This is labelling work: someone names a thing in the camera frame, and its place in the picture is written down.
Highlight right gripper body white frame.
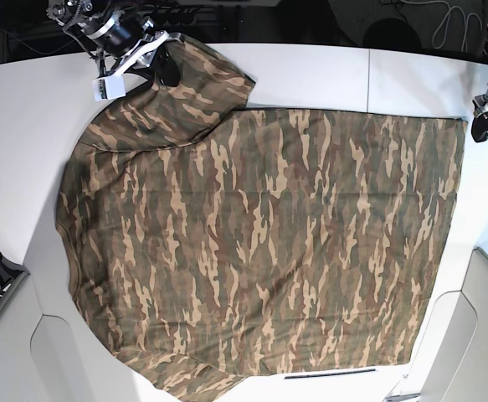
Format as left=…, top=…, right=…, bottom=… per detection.
left=96, top=30, right=183, bottom=78

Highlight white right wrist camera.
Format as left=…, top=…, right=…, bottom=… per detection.
left=92, top=75, right=126, bottom=101

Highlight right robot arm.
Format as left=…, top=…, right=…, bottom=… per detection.
left=47, top=1, right=182, bottom=99

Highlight camouflage T-shirt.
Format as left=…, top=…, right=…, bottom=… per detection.
left=56, top=38, right=467, bottom=401

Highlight dark round stool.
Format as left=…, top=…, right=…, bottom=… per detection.
left=362, top=18, right=422, bottom=52

